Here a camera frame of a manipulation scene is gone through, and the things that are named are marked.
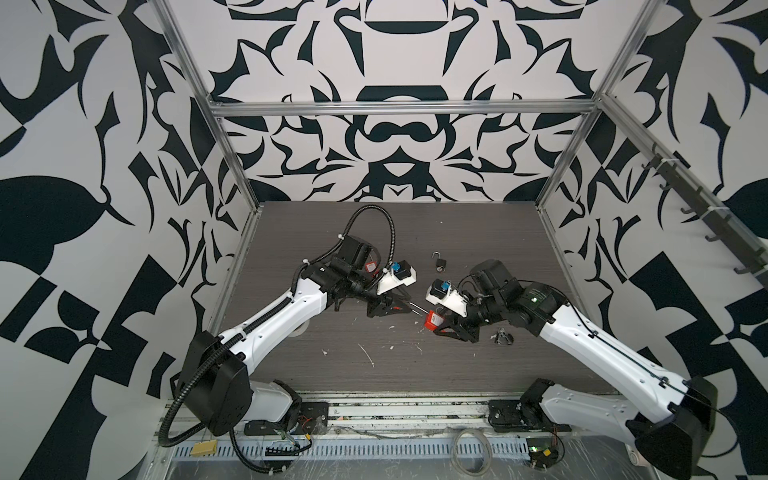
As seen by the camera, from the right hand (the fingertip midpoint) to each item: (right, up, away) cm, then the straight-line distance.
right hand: (440, 320), depth 72 cm
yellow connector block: (-55, -29, -2) cm, 62 cm away
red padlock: (-2, -1, -2) cm, 3 cm away
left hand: (-7, +5, +2) cm, 9 cm away
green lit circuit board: (+24, -30, -1) cm, 39 cm away
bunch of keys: (+20, -8, +14) cm, 26 cm away
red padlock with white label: (-2, +1, -1) cm, 3 cm away
